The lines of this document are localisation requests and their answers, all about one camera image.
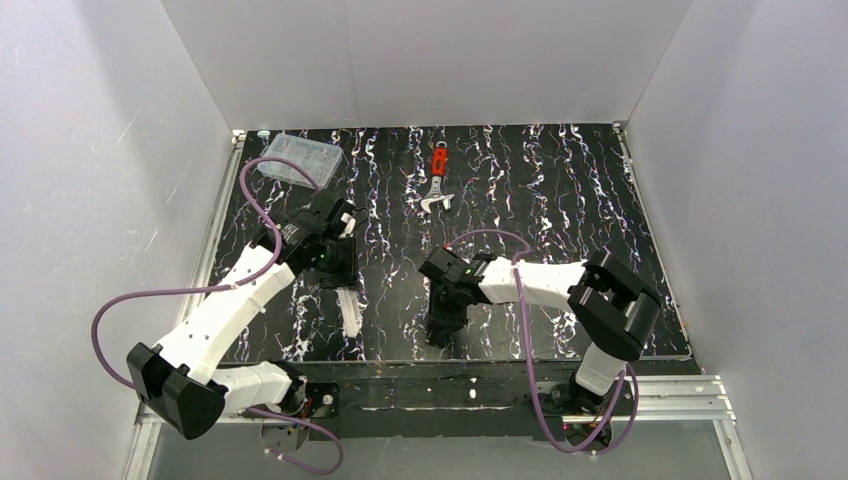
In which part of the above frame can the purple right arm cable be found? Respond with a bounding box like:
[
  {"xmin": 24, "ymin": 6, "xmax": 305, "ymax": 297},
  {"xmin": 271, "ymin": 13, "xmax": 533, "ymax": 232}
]
[{"xmin": 447, "ymin": 229, "xmax": 641, "ymax": 456}]

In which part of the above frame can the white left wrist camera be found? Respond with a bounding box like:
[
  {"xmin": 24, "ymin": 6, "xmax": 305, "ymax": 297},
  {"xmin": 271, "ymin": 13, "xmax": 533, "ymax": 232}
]
[{"xmin": 338, "ymin": 208, "xmax": 368, "ymax": 239}]

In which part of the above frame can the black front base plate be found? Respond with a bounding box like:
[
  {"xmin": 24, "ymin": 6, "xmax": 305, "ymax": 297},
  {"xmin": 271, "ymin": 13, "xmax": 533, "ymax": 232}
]
[{"xmin": 296, "ymin": 360, "xmax": 544, "ymax": 441}]

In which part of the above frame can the white remote control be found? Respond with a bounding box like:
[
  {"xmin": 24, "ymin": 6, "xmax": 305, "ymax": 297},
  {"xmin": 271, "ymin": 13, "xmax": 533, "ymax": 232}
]
[{"xmin": 335, "ymin": 288, "xmax": 363, "ymax": 339}]

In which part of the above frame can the red handled adjustable wrench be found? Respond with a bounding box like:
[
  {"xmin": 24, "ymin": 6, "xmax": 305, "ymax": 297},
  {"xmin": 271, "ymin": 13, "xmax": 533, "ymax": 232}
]
[{"xmin": 420, "ymin": 140, "xmax": 454, "ymax": 215}]

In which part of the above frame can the clear plastic screw box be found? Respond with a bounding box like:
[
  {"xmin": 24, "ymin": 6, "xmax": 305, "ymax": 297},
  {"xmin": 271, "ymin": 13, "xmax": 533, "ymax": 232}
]
[{"xmin": 256, "ymin": 133, "xmax": 343, "ymax": 189}]

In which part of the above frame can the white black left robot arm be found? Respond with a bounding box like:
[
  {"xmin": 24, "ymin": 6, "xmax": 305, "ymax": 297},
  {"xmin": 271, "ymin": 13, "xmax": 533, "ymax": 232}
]
[{"xmin": 127, "ymin": 194, "xmax": 362, "ymax": 440}]

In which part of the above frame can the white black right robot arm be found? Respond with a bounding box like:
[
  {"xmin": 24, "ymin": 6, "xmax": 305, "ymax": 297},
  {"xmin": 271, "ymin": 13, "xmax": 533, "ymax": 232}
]
[{"xmin": 419, "ymin": 247, "xmax": 662, "ymax": 400}]

